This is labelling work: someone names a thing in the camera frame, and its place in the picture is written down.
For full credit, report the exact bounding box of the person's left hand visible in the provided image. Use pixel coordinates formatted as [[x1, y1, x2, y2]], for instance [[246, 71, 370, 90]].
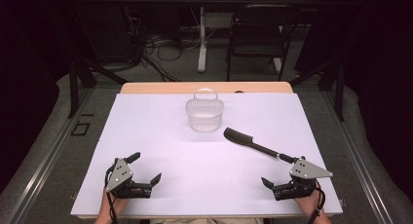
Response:
[[101, 189, 131, 216]]

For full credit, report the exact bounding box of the person's right hand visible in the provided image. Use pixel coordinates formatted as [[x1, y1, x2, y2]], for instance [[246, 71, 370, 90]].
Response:
[[292, 184, 323, 216]]

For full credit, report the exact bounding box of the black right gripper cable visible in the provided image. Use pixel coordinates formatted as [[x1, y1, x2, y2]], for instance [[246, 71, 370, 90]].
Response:
[[306, 181, 326, 224]]

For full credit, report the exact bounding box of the black metal stand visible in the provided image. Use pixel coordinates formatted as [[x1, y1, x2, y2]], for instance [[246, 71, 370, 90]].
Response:
[[287, 58, 346, 123], [67, 58, 129, 120]]

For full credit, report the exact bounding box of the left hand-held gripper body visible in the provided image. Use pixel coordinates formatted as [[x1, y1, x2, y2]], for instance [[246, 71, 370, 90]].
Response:
[[104, 157, 154, 200]]

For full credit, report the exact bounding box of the black folding chair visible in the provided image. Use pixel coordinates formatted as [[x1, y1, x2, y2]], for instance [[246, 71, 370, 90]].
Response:
[[225, 4, 302, 83]]

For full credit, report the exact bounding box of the aluminium floor rail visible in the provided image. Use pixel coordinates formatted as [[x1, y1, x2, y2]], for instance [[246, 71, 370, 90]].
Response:
[[320, 90, 394, 224], [0, 87, 95, 224]]

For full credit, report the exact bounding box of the tangle of floor cables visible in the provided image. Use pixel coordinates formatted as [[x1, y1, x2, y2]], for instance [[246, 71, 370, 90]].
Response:
[[141, 30, 184, 83]]

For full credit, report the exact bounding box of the white slotted plastic basket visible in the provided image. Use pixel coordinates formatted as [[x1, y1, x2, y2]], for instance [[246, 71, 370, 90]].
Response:
[[185, 88, 225, 132]]

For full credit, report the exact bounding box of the black spatula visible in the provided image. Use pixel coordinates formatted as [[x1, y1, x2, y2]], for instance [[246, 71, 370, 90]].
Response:
[[223, 127, 281, 160]]

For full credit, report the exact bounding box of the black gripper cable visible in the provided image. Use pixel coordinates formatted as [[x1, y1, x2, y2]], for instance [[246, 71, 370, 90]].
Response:
[[103, 165, 120, 224], [306, 181, 326, 224]]

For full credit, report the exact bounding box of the wooden table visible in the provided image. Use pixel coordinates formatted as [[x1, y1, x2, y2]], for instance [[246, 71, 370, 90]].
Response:
[[77, 81, 335, 220]]

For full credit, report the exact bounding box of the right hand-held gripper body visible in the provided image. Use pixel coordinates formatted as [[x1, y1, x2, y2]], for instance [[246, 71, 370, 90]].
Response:
[[273, 156, 334, 202]]

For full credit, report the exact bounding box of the white-legged background desk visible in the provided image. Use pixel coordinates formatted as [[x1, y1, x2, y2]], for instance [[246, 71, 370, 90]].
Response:
[[178, 0, 327, 73]]

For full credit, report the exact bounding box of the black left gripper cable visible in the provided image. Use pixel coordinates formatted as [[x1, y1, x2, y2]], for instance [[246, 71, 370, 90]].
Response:
[[103, 165, 120, 224]]

